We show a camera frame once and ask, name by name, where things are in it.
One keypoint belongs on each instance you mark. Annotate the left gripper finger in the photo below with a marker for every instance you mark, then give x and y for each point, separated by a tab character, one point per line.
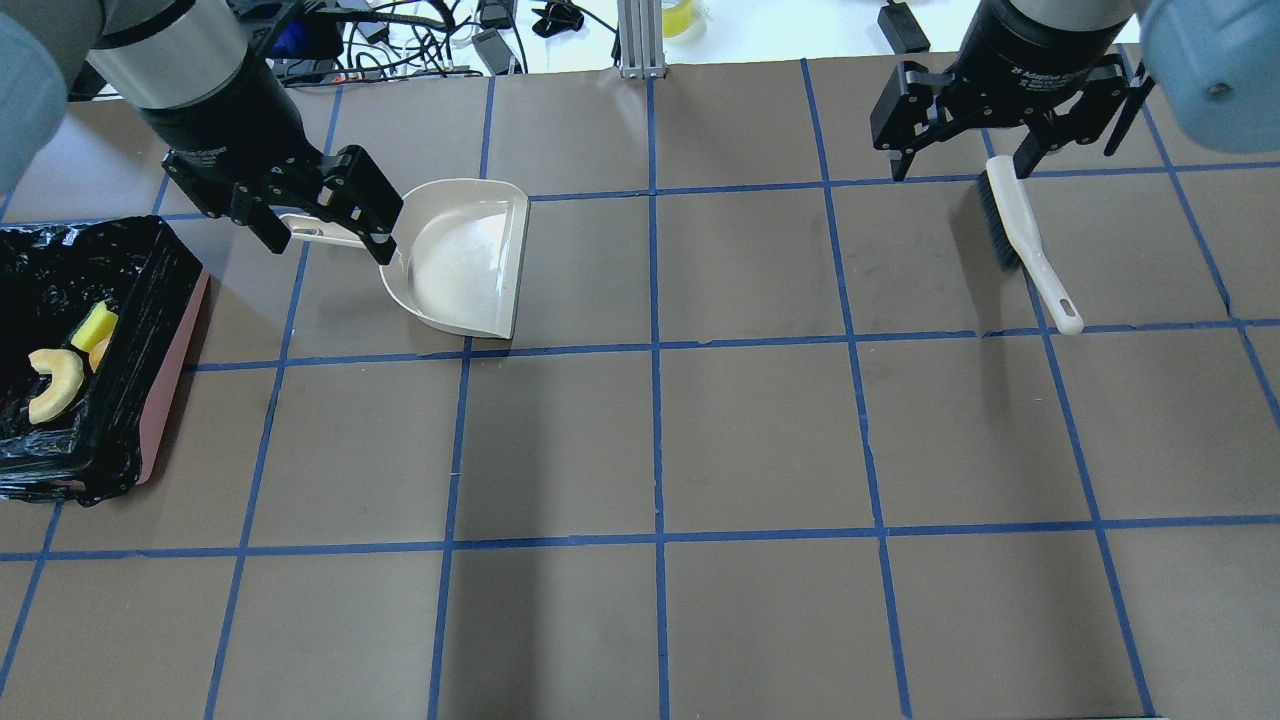
269	228
378	239

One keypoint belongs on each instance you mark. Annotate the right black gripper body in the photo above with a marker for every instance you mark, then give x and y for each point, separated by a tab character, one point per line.
1040	52

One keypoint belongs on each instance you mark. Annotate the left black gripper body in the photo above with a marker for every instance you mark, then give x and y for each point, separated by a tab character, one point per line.
228	122

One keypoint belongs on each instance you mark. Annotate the beige plastic dustpan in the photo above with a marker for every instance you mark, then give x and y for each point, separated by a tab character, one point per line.
459	256

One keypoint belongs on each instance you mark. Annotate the beige hand brush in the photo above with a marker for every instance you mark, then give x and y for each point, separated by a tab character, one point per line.
1017	239

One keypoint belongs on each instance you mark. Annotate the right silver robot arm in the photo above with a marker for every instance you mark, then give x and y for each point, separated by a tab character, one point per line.
1216	62

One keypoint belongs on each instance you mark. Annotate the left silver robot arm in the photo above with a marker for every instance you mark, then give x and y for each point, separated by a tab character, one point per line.
155	54

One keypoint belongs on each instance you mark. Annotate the bin with black bag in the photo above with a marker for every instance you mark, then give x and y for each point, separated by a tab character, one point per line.
51	276

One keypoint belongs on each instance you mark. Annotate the black power adapter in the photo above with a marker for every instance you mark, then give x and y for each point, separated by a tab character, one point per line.
901	29

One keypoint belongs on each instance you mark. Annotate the yellow green sponge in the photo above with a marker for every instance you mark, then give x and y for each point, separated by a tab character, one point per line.
100	322

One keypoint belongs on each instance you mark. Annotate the yellow crumpled bread toy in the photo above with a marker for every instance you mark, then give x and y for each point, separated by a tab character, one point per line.
97	354

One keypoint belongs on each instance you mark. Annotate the beige curved peel piece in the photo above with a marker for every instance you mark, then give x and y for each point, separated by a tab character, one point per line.
64	370

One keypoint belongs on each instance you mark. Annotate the yellow tape roll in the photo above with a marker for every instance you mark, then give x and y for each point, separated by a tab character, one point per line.
680	18

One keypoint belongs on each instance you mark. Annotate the aluminium frame post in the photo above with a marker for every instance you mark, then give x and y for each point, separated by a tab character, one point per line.
640	40

